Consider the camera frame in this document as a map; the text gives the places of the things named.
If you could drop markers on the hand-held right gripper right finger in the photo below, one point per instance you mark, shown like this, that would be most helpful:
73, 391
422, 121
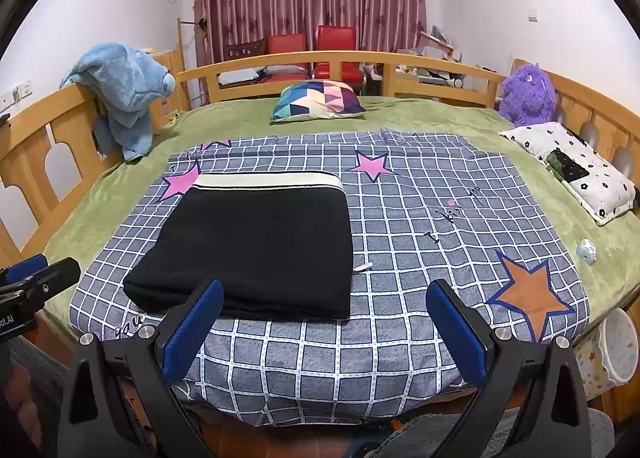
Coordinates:
457, 333

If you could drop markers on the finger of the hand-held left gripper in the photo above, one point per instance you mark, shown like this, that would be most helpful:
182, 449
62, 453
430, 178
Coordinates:
27, 265
55, 275

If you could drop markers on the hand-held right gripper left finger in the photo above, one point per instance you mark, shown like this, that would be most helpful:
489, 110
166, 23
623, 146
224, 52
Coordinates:
192, 328

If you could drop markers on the black pants with white waistband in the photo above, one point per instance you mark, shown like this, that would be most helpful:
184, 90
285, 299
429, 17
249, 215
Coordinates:
250, 238

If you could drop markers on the person's left leg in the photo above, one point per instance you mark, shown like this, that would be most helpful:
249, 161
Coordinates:
35, 388

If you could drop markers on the grey checked star blanket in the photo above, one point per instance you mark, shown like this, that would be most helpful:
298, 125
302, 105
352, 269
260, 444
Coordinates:
425, 218

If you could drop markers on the star-printed white bin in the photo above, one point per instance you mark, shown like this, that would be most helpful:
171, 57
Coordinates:
595, 368

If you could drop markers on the small pale blue toy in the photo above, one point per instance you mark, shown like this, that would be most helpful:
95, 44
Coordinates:
586, 252

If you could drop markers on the dark green cloth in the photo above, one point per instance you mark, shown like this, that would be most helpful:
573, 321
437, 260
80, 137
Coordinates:
567, 165

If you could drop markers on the white flower-dotted pillow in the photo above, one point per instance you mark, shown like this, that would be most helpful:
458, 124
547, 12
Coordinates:
600, 188

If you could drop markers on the blue plush toy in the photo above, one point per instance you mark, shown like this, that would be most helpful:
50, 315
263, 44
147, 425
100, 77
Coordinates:
130, 82

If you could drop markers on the green bed blanket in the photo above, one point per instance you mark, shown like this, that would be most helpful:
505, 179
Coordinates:
430, 112

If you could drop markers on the purple plush toy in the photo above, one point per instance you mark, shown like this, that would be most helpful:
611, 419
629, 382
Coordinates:
527, 97

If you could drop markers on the white cushion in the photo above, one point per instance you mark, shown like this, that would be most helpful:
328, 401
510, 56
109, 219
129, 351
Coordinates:
240, 75

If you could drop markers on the pile of household clutter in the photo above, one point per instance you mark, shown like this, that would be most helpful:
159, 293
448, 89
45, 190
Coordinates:
440, 72

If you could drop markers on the colourful geometric pillow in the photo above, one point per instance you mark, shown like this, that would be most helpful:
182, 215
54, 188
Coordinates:
320, 100

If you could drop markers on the wooden rack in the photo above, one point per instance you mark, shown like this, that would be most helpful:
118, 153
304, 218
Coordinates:
179, 42

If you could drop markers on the brown wooden chair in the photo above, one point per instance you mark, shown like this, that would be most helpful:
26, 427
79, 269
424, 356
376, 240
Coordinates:
245, 47

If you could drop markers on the red chair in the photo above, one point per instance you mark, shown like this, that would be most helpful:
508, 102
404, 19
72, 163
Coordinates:
286, 43
336, 37

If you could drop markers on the wooden bed frame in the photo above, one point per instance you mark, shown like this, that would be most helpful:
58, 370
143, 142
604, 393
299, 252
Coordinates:
30, 137

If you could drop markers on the white wall switch panel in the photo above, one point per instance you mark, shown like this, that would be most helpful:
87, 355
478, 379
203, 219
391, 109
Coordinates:
20, 90

